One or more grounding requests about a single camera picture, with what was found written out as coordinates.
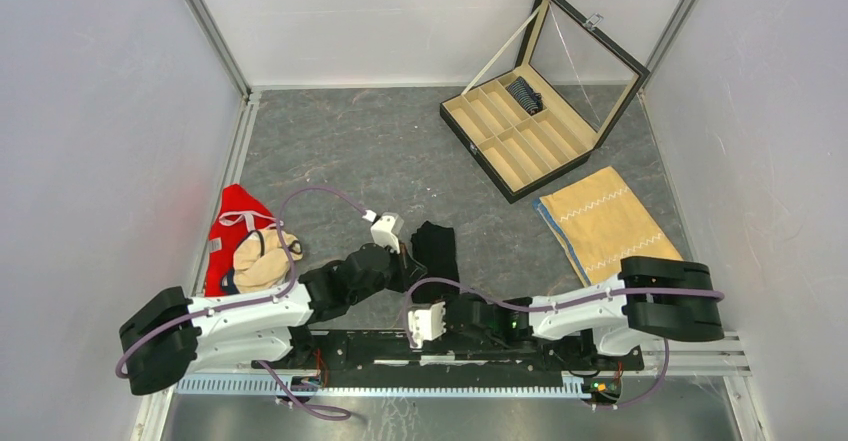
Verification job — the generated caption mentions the beige underwear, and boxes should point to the beige underwear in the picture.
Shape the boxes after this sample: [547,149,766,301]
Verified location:
[220,227,303,295]

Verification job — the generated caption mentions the tan cloth mat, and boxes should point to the tan cloth mat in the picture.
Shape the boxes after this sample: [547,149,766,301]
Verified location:
[532,167,683,287]

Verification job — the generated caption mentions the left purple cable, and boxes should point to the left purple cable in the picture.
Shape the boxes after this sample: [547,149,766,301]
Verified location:
[115,186,370,422]

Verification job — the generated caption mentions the blue striped boxer shorts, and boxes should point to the blue striped boxer shorts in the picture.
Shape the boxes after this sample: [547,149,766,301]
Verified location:
[505,76,544,115]

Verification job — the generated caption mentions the black compartment box glass lid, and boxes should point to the black compartment box glass lid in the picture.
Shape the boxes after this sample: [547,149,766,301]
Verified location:
[439,0,650,203]

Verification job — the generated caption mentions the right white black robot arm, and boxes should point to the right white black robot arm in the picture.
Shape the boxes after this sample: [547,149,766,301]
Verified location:
[443,256,724,369]

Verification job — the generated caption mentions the black underwear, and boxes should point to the black underwear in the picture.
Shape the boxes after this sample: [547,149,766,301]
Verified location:
[411,221,460,304]

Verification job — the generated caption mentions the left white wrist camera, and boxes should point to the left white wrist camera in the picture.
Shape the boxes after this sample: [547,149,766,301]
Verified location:
[362,210,404,254]

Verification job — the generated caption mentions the purple cable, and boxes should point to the purple cable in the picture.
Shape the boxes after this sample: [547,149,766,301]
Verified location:
[115,186,370,422]
[400,276,726,410]

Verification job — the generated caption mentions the white cable tray strip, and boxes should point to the white cable tray strip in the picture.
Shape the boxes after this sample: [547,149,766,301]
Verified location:
[175,373,591,401]

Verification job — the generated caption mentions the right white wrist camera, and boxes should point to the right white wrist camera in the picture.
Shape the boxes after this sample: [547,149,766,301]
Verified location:
[406,301,446,349]

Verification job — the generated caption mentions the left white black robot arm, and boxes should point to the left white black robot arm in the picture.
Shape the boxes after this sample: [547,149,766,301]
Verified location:
[115,243,428,396]

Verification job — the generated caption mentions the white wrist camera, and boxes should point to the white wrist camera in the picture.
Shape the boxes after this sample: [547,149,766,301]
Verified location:
[362,210,404,254]
[406,301,446,349]

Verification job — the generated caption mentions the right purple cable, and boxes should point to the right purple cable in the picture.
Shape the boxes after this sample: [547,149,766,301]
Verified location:
[400,276,726,410]

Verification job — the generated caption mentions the red underwear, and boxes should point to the red underwear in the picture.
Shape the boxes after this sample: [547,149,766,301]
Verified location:
[204,183,275,297]

